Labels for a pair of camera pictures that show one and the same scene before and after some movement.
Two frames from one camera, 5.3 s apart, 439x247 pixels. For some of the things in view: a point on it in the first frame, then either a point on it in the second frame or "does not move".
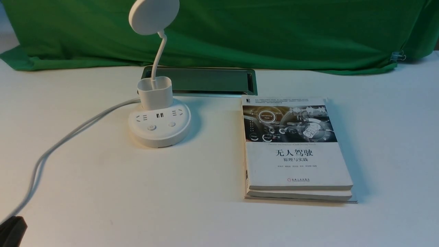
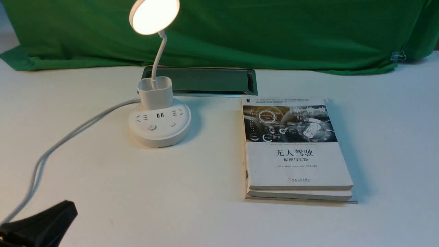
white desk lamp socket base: [159, 120] does not move
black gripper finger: [12, 231] to [45, 230]
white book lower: [329, 196] does not move
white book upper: [290, 143] does not move
